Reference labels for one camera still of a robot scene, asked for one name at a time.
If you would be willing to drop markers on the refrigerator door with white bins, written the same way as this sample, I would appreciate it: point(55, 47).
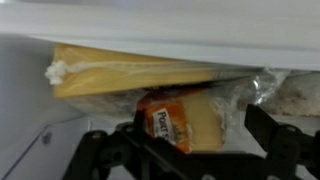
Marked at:
point(166, 26)

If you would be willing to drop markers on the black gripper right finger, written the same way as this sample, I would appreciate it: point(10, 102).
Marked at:
point(290, 150)

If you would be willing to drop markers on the clear crumpled plastic bag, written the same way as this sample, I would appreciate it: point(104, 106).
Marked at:
point(286, 93)

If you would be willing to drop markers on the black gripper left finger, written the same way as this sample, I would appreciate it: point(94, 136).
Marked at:
point(133, 156)

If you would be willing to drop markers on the orange-labelled bread loaf bag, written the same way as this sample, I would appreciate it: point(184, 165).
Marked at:
point(196, 123)

